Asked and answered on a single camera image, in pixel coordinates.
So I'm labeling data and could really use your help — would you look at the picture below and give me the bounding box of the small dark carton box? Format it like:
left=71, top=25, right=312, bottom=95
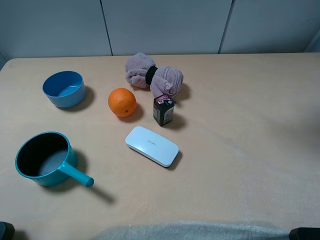
left=153, top=94, right=176, bottom=127

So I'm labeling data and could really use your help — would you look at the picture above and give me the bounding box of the black left shoulder block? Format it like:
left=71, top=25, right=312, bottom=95
left=0, top=221, right=15, bottom=240

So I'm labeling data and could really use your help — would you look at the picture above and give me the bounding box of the black right shoulder block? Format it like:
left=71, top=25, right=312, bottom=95
left=288, top=227, right=320, bottom=240

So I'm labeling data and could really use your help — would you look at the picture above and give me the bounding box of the grey robot base front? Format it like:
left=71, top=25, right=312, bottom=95
left=93, top=222, right=289, bottom=240

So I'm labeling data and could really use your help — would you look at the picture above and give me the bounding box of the white rectangular case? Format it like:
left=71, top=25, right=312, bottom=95
left=125, top=126, right=179, bottom=168

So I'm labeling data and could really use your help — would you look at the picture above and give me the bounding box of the orange fruit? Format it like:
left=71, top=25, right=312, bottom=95
left=108, top=88, right=137, bottom=118

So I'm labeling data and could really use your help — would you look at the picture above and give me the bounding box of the black band on towel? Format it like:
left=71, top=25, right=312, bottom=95
left=145, top=65, right=158, bottom=86

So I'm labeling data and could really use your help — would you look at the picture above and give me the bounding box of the pink rolled towel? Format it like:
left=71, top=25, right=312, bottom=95
left=125, top=52, right=184, bottom=98

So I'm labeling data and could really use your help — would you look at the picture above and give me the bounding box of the blue plastic bowl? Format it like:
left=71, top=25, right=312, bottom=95
left=42, top=71, right=86, bottom=108

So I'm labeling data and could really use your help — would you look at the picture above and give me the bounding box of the teal saucepan with handle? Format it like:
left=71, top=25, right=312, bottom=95
left=15, top=131, right=94, bottom=188

